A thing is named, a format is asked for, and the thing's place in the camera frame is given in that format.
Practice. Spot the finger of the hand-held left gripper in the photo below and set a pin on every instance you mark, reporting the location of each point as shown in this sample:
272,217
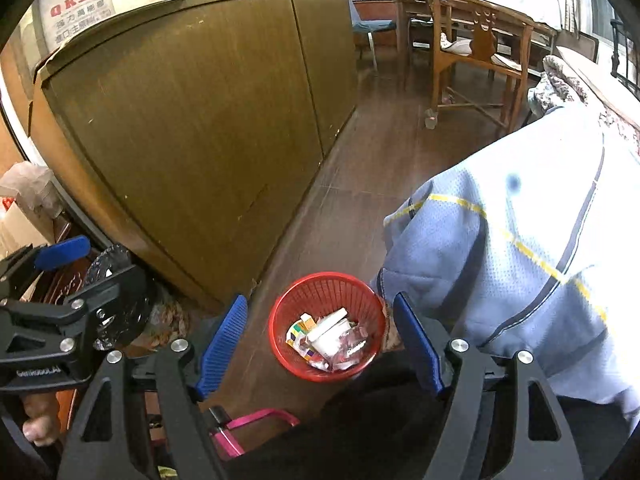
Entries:
115,290
62,254

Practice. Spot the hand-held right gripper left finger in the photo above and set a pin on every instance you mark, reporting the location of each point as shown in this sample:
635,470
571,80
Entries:
222,350

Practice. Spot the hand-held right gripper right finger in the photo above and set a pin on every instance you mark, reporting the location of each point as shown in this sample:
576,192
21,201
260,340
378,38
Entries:
417,345

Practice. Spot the red plastic mesh basket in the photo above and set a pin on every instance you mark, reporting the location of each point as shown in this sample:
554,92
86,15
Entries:
280,340

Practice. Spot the clear plastic wrapper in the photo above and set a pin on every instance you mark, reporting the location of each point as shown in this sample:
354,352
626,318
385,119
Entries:
355,345

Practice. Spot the green yellow drink carton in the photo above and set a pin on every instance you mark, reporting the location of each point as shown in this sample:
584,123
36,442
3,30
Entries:
300,332

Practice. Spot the white paper cup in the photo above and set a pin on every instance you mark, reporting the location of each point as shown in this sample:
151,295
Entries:
327,335

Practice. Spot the person's left hand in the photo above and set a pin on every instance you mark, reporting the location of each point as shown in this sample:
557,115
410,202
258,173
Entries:
40,427

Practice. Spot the black round perforated disc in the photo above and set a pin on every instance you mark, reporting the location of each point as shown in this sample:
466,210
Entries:
107,260

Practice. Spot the cardboard box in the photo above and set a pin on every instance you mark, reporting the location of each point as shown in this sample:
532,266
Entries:
20,232

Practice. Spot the clear plastic bag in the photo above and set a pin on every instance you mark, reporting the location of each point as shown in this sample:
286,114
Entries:
27,185

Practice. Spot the blue checked blanket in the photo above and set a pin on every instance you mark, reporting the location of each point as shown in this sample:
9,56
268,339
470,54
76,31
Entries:
500,260

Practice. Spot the brown wooden cabinet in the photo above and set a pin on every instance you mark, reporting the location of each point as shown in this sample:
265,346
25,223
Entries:
190,135

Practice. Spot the red and white poster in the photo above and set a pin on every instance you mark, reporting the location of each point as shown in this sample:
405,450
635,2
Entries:
80,5

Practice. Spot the folded floral quilt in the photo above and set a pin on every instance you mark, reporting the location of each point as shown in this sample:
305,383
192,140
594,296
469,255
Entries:
560,87

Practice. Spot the wooden armchair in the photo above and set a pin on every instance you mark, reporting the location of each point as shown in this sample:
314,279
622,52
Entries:
482,40

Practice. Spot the blue chair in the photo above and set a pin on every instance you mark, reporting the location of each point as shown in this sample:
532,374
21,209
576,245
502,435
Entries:
372,25

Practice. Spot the cream pillow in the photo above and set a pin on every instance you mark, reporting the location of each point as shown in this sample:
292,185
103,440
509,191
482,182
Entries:
585,67

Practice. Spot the dark wooden panel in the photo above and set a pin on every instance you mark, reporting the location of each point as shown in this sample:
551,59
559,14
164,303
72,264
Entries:
580,45

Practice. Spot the wooden table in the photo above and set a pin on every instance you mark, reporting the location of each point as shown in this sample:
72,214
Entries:
410,2

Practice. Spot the pink metal frame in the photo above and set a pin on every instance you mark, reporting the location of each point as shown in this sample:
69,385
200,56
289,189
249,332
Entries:
255,417

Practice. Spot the black metal bed frame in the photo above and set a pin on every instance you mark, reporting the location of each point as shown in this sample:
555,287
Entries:
620,55

